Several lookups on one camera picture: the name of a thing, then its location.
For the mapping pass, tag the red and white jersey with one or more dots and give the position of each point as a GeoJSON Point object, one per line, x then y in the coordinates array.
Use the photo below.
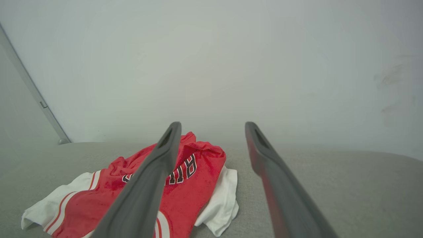
{"type": "Point", "coordinates": [191, 198]}

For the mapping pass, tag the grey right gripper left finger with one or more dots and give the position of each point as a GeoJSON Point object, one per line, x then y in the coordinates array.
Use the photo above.
{"type": "Point", "coordinates": [142, 198]}

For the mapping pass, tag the grey metal rail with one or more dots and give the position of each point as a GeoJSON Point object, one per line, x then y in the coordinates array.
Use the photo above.
{"type": "Point", "coordinates": [33, 89]}

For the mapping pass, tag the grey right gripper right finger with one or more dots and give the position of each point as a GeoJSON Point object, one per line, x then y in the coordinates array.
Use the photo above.
{"type": "Point", "coordinates": [290, 205]}

